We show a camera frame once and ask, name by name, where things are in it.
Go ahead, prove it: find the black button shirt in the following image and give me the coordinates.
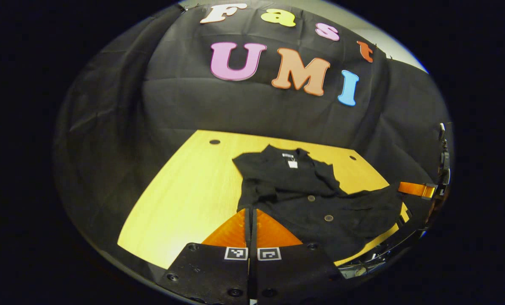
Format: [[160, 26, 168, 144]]
[[232, 144, 410, 263]]

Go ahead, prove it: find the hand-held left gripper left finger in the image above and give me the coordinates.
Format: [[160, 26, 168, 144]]
[[157, 208, 253, 305]]

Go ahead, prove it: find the black backdrop cloth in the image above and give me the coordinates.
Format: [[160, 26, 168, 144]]
[[53, 0, 452, 272]]

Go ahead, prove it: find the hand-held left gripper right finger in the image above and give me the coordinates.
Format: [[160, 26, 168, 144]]
[[251, 208, 346, 304]]

